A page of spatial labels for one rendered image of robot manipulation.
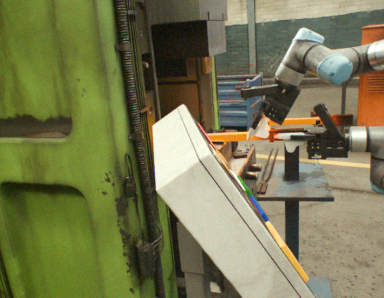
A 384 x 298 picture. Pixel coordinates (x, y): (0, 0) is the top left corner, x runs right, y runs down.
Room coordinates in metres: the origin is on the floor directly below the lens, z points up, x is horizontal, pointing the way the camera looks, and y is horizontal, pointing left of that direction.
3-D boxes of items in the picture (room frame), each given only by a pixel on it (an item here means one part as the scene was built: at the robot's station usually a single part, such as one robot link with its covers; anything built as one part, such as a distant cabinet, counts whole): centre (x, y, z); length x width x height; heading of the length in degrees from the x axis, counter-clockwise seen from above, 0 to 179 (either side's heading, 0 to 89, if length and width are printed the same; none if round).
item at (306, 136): (1.05, -0.34, 1.02); 0.09 x 0.05 x 0.02; 73
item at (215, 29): (1.21, 0.09, 1.32); 0.42 x 0.20 x 0.10; 70
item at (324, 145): (1.05, -0.40, 0.99); 0.12 x 0.08 x 0.09; 70
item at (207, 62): (1.47, -0.09, 1.27); 0.09 x 0.02 x 0.17; 160
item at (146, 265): (0.83, 0.14, 0.80); 0.06 x 0.03 x 0.14; 160
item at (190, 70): (1.24, 0.12, 1.24); 0.30 x 0.07 x 0.06; 70
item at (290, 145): (1.07, -0.30, 1.00); 0.09 x 0.03 x 0.06; 73
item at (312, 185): (1.54, -0.44, 0.67); 0.40 x 0.30 x 0.02; 168
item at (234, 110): (5.33, -0.43, 0.36); 1.20 x 0.80 x 0.72; 65
